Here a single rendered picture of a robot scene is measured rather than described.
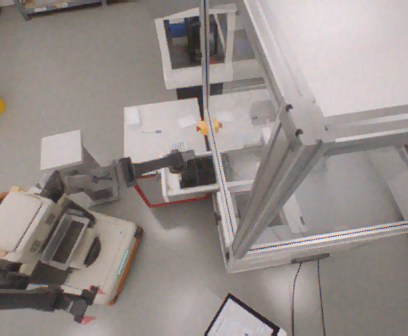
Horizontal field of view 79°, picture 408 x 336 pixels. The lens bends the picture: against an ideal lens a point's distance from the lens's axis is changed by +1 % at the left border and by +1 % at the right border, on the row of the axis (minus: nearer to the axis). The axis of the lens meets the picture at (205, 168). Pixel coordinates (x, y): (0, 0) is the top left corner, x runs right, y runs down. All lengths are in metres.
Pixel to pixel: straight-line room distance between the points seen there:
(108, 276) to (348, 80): 1.95
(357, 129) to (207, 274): 2.00
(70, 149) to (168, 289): 1.33
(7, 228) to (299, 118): 1.06
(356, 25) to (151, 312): 2.17
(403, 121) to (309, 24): 0.24
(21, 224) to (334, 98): 1.09
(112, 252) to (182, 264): 0.59
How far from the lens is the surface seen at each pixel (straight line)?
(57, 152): 2.05
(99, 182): 0.90
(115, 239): 2.14
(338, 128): 0.35
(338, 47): 0.50
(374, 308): 2.57
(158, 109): 2.00
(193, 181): 1.47
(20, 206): 1.18
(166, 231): 2.34
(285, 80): 0.38
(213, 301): 2.20
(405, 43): 0.56
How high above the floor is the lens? 2.24
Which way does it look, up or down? 62 degrees down
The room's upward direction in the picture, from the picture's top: 3 degrees counter-clockwise
